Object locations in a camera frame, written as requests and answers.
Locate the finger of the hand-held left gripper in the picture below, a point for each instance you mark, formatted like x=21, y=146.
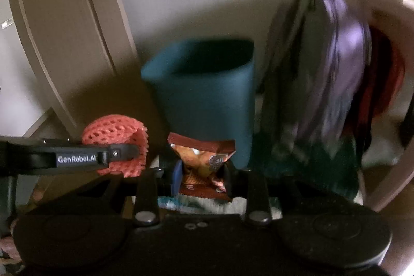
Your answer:
x=126, y=152

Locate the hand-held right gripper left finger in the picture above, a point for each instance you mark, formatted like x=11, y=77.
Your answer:
x=177, y=179

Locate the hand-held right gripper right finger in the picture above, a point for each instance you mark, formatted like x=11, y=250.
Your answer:
x=230, y=179

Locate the red foam fruit net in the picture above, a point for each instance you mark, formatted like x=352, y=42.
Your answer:
x=110, y=130

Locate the brown snack packet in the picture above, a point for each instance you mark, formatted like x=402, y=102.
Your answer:
x=200, y=162

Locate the teal plastic bin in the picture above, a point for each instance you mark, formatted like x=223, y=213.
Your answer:
x=203, y=108

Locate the person's left hand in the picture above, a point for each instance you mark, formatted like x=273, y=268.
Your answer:
x=38, y=195

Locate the beige wooden door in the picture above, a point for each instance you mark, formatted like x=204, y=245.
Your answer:
x=58, y=36

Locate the purple grey backpack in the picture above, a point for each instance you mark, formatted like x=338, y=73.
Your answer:
x=336, y=69

